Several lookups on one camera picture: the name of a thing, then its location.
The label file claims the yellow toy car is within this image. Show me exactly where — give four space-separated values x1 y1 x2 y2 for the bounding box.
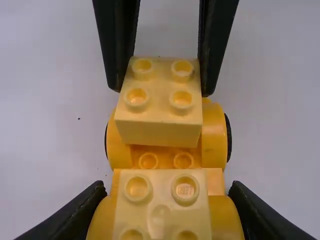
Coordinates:
86 97 245 240

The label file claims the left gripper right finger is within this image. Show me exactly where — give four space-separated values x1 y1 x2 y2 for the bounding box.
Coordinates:
227 180 320 240

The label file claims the yellow toy brick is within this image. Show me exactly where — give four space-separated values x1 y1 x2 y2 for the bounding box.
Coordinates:
113 56 204 148

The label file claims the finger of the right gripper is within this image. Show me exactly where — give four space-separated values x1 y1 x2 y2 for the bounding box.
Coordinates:
91 0 140 94
196 0 242 99

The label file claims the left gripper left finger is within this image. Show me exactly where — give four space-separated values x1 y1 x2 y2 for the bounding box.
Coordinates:
14 179 108 240

